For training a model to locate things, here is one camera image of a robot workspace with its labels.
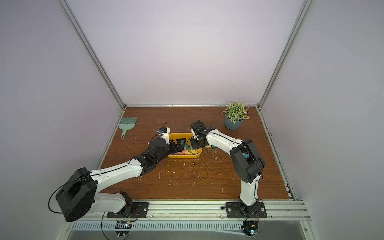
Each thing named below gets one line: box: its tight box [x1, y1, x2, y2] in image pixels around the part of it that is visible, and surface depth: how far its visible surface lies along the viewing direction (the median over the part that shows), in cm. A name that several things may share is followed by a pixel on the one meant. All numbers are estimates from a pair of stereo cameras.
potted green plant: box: [222, 99, 251, 131], surface depth 97 cm
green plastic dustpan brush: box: [119, 117, 138, 139], surface depth 112 cm
